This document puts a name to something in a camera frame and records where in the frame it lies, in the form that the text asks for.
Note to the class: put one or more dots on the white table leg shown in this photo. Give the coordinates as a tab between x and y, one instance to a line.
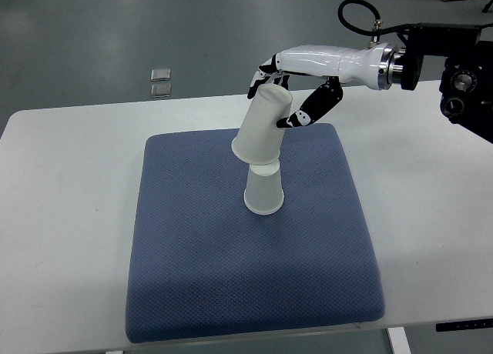
398	340

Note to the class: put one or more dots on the white paper cup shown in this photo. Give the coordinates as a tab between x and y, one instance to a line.
263	194
258	140

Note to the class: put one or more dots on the black table control panel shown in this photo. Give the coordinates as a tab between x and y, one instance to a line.
464	325

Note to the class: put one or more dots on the blue fabric cushion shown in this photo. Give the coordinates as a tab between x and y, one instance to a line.
203	264

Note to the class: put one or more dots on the black tripod leg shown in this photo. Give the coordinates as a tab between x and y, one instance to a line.
487	6

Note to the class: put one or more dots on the metal floor plate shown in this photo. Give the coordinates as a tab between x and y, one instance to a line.
160	74
161	90

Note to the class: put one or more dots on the upper metal floor plate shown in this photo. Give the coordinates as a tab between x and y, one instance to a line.
160	74

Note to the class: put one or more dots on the lower metal floor plate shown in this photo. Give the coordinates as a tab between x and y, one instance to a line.
161	90

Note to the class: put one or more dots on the white robotic hand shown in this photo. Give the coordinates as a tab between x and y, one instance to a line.
378	68

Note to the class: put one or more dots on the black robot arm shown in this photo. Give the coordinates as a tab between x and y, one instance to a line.
465	87

